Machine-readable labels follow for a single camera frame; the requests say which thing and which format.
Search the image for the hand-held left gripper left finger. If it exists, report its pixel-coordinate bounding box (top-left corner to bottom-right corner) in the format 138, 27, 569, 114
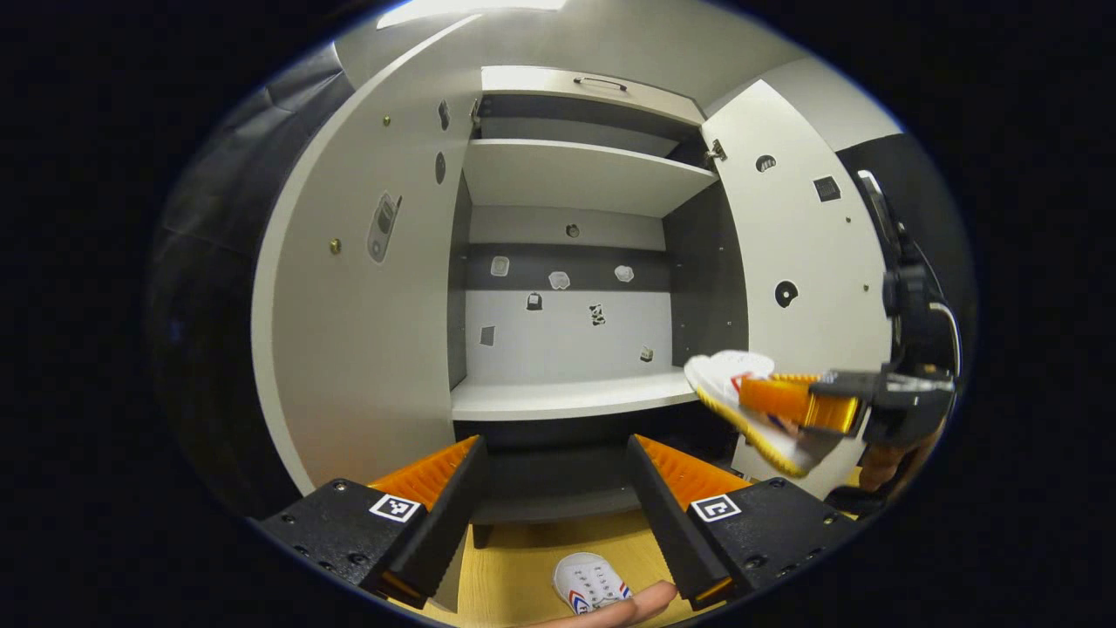
257, 434, 489, 610

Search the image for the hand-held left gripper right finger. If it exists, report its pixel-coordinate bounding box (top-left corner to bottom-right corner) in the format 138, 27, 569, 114
626, 433, 860, 611

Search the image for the white shoe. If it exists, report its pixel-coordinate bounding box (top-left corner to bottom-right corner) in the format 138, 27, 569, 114
684, 351, 842, 479
554, 552, 632, 614

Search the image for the white cabinet door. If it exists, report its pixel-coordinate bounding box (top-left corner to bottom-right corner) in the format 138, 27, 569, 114
251, 13, 485, 498
702, 80, 895, 502

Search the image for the white shoe cabinet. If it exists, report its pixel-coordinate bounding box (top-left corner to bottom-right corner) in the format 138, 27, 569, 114
251, 13, 895, 524

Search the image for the white cabinet drawer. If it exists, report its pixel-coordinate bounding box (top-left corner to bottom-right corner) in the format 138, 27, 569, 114
480, 65, 707, 127

